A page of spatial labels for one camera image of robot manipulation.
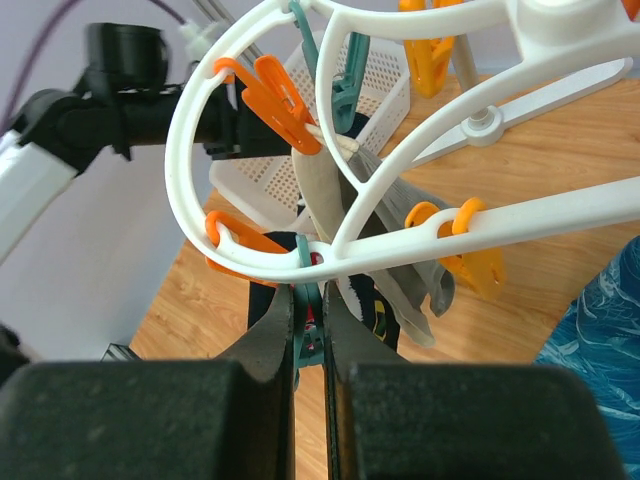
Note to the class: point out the cream beige sock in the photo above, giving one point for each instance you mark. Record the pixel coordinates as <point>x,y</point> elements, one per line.
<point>328,196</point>

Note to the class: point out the grey sock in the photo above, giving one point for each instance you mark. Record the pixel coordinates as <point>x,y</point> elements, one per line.
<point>400,240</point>

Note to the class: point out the orange peg holding sock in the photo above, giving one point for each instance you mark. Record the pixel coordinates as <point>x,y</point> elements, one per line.
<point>273,97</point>

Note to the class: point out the dark navy sock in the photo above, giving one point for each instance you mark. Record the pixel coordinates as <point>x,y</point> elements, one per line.
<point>362,298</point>

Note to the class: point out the red white sock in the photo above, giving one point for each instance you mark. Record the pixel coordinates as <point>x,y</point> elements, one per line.
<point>362,129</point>

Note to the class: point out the blue patterned cloth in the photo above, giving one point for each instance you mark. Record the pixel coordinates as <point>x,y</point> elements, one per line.
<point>598,340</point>

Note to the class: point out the teal clothes peg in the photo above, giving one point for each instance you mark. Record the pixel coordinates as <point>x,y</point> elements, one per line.
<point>346,86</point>
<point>307,310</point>

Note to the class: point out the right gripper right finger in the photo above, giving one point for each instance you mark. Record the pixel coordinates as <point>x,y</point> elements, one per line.
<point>389,418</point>

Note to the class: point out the yellow clothes peg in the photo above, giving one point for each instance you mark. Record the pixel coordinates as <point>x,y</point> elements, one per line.
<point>428,61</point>
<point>482,271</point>

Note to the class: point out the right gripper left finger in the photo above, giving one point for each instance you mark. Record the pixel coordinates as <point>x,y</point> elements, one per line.
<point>229,417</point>

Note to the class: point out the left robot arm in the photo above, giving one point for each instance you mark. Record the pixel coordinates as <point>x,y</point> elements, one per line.
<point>123,100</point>

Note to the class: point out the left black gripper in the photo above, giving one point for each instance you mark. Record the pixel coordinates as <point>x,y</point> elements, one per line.
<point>229,133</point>

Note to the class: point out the white round clip hanger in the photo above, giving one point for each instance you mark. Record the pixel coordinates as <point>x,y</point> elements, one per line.
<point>553,37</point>

